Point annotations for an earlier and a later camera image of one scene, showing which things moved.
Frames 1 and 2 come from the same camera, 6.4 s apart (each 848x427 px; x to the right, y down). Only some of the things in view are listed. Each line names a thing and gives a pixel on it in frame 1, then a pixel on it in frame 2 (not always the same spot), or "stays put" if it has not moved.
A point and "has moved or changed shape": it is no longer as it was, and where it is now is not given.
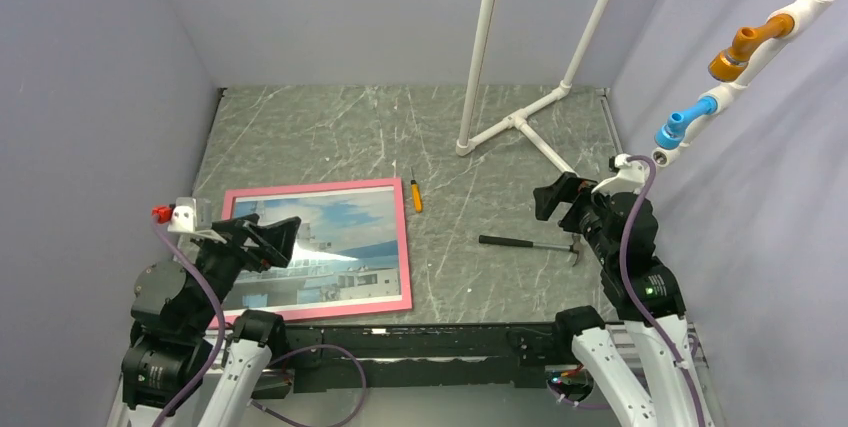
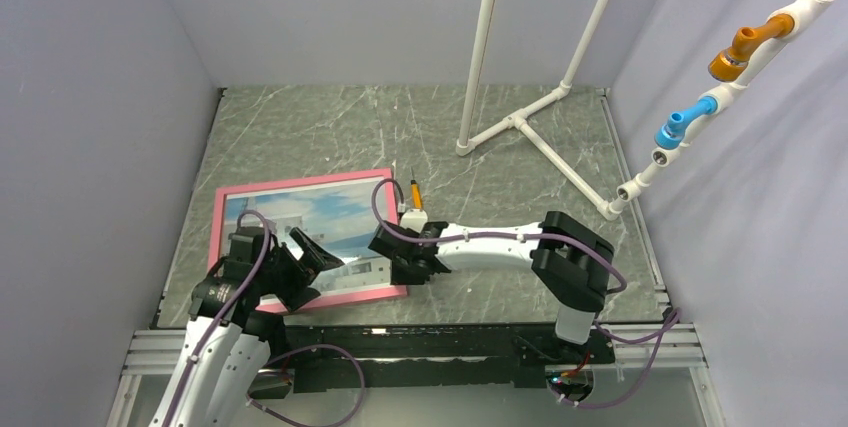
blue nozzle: (670, 135) stays put
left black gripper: (274, 240) to (312, 261)
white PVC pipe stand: (787, 22) stays put
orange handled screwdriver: (416, 194) stays put
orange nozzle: (732, 62) stays put
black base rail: (412, 357) stays put
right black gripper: (568, 187) to (399, 276)
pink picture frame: (351, 254) has moved or changed shape
